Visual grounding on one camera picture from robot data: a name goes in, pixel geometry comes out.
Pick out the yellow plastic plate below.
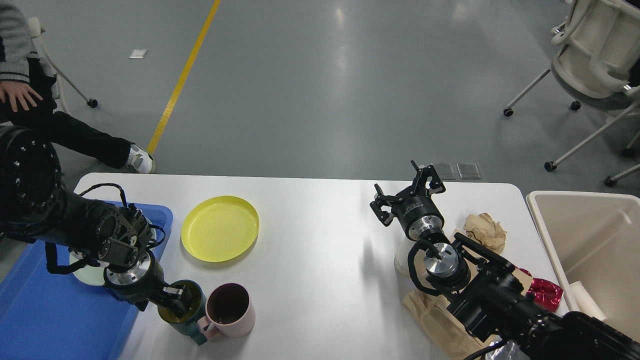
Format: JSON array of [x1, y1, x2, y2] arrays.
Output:
[[181, 195, 260, 263]]

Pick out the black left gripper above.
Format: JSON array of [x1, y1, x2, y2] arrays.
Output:
[[103, 252, 194, 319]]

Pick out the blue plastic tray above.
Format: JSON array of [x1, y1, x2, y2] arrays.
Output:
[[0, 202, 174, 360]]

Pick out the beige plastic bin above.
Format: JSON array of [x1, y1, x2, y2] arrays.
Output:
[[526, 191, 640, 341]]

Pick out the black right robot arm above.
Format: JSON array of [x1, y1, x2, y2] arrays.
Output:
[[370, 164, 639, 360]]

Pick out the crumpled brown paper ball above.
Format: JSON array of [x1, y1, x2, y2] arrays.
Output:
[[462, 212, 507, 255]]

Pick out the pink mug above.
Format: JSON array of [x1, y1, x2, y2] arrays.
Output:
[[196, 283, 256, 341]]

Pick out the red foil wrapper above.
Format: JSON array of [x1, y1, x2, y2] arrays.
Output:
[[519, 268, 564, 313]]

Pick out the white paper scrap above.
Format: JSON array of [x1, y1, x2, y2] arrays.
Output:
[[128, 48, 148, 60]]

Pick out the white office chair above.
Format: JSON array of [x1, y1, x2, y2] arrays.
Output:
[[502, 0, 640, 173]]

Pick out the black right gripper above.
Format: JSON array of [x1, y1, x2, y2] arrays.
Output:
[[370, 161, 446, 243]]

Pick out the white paper cup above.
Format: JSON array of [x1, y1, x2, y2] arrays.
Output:
[[394, 237, 415, 278]]

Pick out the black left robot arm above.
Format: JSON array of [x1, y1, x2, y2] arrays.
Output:
[[0, 126, 193, 317]]

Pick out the person in black trousers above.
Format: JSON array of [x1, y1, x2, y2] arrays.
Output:
[[0, 0, 156, 174]]

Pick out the pale green plate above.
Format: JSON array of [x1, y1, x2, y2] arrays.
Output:
[[68, 224, 166, 287]]

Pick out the metal floor socket plate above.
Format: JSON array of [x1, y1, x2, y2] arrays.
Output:
[[432, 162, 457, 181]]

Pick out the white tissue roll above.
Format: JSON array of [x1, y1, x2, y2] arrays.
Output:
[[570, 281, 608, 321]]

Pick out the brown paper bag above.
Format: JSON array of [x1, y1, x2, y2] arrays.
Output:
[[403, 229, 534, 360]]

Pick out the dark teal mug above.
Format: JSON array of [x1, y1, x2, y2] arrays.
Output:
[[157, 279, 208, 346]]

